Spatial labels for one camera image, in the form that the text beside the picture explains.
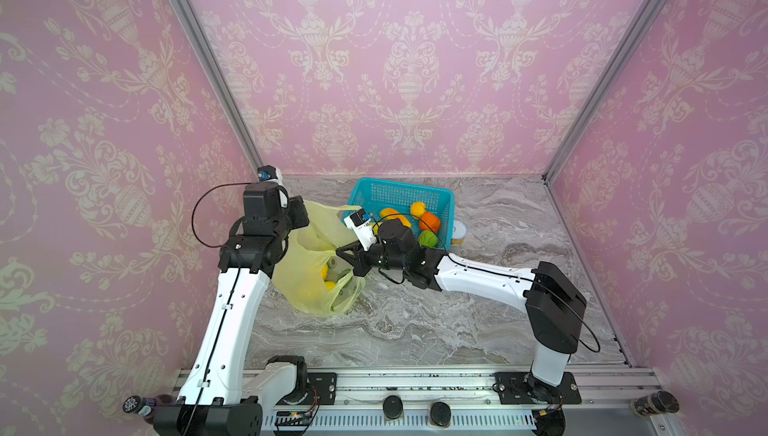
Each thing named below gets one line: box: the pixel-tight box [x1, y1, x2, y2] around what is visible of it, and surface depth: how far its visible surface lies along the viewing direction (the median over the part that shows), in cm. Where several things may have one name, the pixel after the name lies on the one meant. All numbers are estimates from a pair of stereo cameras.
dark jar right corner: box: [629, 390, 679, 417], surface depth 66 cm
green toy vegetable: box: [418, 230, 439, 248], surface depth 98 cm
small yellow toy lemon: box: [410, 201, 427, 220], surface depth 107 cm
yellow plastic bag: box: [272, 200, 366, 316], surface depth 78 cm
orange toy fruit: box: [420, 212, 441, 234], surface depth 102 cm
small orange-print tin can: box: [452, 220, 467, 247], surface depth 101 cm
